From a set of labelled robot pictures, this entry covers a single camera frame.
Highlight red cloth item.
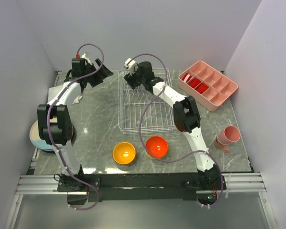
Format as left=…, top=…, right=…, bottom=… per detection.
left=188, top=78, right=209, bottom=94

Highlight red-orange bowl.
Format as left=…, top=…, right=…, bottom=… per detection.
left=145, top=136, right=169, bottom=159

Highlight pink plastic cup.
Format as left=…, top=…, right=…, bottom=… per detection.
left=217, top=125, right=241, bottom=145

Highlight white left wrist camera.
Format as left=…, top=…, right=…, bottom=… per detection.
left=76, top=52, right=92, bottom=65

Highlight pink patterned cup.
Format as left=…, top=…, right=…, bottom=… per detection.
left=214, top=138, right=230, bottom=153

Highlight white folded cloth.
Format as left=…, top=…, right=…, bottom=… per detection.
left=47, top=85, right=84, bottom=105

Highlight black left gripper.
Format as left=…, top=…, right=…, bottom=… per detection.
left=83, top=59, right=113, bottom=88

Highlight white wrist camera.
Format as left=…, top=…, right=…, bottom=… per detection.
left=124, top=58, right=137, bottom=74
left=76, top=52, right=92, bottom=65

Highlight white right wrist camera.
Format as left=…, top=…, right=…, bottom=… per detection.
left=124, top=58, right=137, bottom=74

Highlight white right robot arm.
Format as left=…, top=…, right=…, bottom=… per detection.
left=124, top=58, right=224, bottom=190

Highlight white wire dish rack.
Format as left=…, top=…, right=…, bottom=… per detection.
left=118, top=70, right=175, bottom=134

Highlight red white striped item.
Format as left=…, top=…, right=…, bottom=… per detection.
left=182, top=73, right=192, bottom=83

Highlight orange-yellow bowl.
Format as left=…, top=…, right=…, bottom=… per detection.
left=112, top=142, right=136, bottom=166

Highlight cream and blue plate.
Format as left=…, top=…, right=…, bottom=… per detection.
left=29, top=121, right=54, bottom=154

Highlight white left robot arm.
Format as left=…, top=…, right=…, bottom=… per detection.
left=37, top=56, right=113, bottom=192

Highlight aluminium rail frame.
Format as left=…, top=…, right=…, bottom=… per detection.
left=3, top=70, right=277, bottom=229

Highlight pink compartment organizer tray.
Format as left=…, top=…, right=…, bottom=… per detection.
left=178, top=61, right=238, bottom=112

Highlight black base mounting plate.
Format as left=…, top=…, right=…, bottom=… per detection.
left=53, top=172, right=226, bottom=205

